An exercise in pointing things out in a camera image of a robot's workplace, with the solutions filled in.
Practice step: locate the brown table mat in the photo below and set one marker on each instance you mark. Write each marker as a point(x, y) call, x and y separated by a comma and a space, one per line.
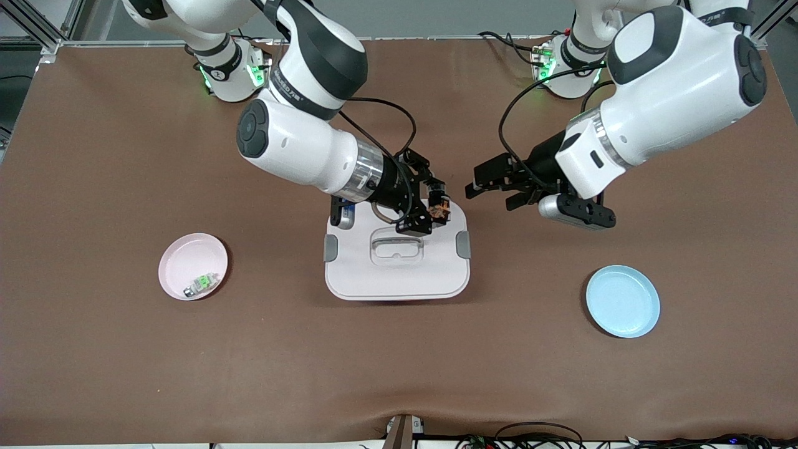
point(399, 362)

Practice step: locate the aluminium frame post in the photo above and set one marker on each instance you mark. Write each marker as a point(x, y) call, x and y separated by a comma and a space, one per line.
point(773, 17)
point(50, 43)

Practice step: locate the grey camera stand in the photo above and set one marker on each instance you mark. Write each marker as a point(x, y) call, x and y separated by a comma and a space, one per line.
point(402, 433)

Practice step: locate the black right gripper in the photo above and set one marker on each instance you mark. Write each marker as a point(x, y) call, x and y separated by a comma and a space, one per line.
point(393, 184)

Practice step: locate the orange and black switch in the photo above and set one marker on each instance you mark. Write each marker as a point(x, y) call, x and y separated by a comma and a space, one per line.
point(441, 209)

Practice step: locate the metal table edge rail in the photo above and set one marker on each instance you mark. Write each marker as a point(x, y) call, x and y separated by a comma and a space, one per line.
point(424, 38)

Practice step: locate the white lidded box grey latches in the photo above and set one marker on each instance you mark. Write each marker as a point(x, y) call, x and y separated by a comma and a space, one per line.
point(399, 280)

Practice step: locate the pink round plate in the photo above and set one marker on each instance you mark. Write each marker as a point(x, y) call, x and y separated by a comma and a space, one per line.
point(184, 262)

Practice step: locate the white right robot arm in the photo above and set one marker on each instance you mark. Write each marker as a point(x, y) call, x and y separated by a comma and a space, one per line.
point(299, 143)

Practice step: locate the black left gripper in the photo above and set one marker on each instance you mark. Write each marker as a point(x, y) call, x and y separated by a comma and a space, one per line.
point(543, 161)

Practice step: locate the green and silver switch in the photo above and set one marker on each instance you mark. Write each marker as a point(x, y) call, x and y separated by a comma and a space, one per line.
point(201, 285)

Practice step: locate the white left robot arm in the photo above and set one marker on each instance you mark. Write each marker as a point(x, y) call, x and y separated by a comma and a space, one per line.
point(673, 93)

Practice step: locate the light blue round plate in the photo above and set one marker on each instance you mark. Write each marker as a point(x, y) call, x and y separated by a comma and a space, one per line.
point(623, 305)

